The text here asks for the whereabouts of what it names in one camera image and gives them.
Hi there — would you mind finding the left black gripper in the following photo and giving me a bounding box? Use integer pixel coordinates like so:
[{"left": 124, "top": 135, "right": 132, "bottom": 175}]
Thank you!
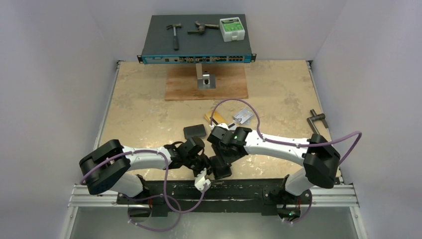
[{"left": 184, "top": 153, "right": 214, "bottom": 179}]

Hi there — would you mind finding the black card holder wallet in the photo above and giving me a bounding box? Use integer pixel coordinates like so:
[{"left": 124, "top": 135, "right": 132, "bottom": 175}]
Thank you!
[{"left": 210, "top": 155, "right": 232, "bottom": 180}]

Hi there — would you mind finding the black VIP card stack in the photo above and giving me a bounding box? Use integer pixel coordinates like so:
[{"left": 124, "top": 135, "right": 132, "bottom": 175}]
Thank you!
[{"left": 183, "top": 124, "right": 207, "bottom": 139}]

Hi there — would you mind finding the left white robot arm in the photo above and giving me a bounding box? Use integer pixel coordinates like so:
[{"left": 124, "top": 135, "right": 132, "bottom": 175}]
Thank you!
[{"left": 79, "top": 136, "right": 211, "bottom": 204}]

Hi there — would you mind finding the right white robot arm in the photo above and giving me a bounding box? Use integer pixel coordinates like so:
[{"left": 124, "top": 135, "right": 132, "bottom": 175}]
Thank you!
[{"left": 207, "top": 125, "right": 340, "bottom": 203}]

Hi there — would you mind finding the gold VIP card stack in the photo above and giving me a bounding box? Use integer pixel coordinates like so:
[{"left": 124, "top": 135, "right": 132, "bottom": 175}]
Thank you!
[{"left": 204, "top": 111, "right": 228, "bottom": 128}]

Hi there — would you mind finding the silver card stack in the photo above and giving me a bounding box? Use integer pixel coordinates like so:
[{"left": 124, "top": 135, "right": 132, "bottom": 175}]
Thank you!
[{"left": 232, "top": 108, "right": 254, "bottom": 125}]

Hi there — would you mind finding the wooden board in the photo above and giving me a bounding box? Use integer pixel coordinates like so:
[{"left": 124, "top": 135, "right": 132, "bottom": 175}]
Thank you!
[{"left": 165, "top": 64, "right": 248, "bottom": 101}]

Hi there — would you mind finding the small hammer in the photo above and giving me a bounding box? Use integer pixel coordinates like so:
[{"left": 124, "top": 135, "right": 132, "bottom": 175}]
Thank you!
[{"left": 166, "top": 23, "right": 182, "bottom": 51}]

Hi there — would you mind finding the white green plastic box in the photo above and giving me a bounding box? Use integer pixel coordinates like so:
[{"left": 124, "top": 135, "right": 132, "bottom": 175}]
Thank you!
[{"left": 219, "top": 17, "right": 245, "bottom": 42}]

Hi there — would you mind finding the rusty pliers tool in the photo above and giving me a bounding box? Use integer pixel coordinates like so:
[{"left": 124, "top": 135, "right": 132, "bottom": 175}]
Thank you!
[{"left": 187, "top": 21, "right": 220, "bottom": 35}]

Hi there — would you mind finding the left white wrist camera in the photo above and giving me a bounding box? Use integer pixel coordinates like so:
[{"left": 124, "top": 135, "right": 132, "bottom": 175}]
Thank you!
[{"left": 194, "top": 168, "right": 211, "bottom": 192}]

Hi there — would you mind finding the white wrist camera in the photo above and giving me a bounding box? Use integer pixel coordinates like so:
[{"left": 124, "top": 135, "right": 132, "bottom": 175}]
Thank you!
[
  {"left": 215, "top": 123, "right": 229, "bottom": 130},
  {"left": 194, "top": 168, "right": 211, "bottom": 192}
]

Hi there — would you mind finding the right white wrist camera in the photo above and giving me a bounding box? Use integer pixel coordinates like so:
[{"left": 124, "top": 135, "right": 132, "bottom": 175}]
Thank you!
[{"left": 215, "top": 123, "right": 229, "bottom": 130}]

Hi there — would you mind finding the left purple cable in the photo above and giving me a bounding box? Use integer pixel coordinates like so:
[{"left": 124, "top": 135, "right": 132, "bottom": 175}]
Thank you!
[{"left": 80, "top": 150, "right": 210, "bottom": 214}]

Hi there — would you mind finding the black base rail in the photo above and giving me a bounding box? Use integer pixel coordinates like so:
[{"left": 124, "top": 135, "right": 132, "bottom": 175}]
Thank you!
[{"left": 116, "top": 178, "right": 311, "bottom": 218}]

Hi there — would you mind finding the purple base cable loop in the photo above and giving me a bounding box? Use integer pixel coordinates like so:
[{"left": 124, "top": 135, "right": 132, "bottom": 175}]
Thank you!
[{"left": 127, "top": 191, "right": 183, "bottom": 232}]

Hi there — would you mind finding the metal stand bracket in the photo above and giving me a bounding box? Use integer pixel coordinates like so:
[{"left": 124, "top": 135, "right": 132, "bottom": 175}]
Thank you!
[{"left": 195, "top": 63, "right": 216, "bottom": 90}]

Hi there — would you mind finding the metal crank handle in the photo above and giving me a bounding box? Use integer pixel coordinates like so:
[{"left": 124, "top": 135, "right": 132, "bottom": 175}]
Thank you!
[{"left": 307, "top": 109, "right": 329, "bottom": 136}]

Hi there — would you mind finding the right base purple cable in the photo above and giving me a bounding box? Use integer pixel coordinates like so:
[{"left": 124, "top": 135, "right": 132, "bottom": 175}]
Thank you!
[{"left": 281, "top": 189, "right": 314, "bottom": 225}]

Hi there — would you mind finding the blue network switch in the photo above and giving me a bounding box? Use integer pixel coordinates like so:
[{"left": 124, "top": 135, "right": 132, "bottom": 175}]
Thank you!
[{"left": 137, "top": 14, "right": 256, "bottom": 64}]

